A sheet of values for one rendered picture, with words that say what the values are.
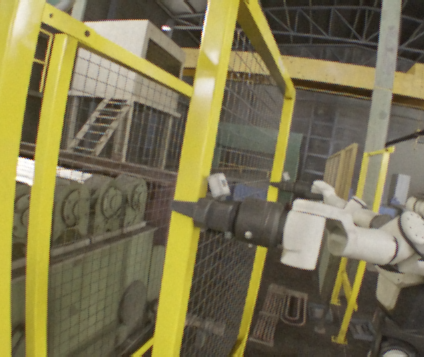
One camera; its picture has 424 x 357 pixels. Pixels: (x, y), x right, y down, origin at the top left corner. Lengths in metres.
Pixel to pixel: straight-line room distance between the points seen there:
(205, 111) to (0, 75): 0.36
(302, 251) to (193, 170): 0.25
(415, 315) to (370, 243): 0.49
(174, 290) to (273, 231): 0.25
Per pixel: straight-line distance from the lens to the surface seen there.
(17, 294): 1.57
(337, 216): 0.61
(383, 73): 4.42
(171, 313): 0.71
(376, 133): 4.25
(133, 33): 9.97
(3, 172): 0.52
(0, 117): 0.50
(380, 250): 0.69
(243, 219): 0.58
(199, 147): 0.62
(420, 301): 1.09
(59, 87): 0.96
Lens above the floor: 1.54
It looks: 5 degrees down
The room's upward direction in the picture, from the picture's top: 10 degrees clockwise
